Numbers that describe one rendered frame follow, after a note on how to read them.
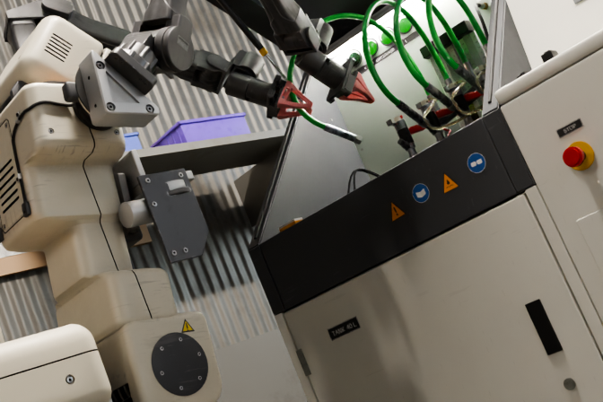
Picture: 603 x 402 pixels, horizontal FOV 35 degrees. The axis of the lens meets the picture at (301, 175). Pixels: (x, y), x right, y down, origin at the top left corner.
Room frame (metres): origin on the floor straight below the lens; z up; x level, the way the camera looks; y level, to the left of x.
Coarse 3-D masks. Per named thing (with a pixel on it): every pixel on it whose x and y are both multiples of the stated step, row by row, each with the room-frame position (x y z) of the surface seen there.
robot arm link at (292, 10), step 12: (264, 0) 1.88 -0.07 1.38; (276, 0) 1.88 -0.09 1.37; (288, 0) 1.91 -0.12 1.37; (276, 12) 1.91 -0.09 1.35; (288, 12) 1.91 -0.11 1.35; (300, 12) 1.95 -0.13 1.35; (276, 24) 1.94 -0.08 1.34; (288, 24) 1.93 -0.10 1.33; (300, 24) 1.95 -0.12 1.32; (276, 36) 1.97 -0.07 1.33; (288, 36) 1.98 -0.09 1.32; (300, 36) 1.96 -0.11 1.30; (288, 48) 2.00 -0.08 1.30; (300, 48) 2.00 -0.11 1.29
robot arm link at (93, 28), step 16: (48, 0) 1.96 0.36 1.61; (64, 0) 1.98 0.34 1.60; (64, 16) 1.97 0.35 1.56; (80, 16) 2.01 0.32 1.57; (96, 32) 2.01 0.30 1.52; (112, 32) 2.03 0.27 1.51; (128, 32) 2.05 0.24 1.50; (112, 48) 2.04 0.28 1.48; (192, 64) 2.07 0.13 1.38; (192, 80) 2.11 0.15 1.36; (208, 80) 2.11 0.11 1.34
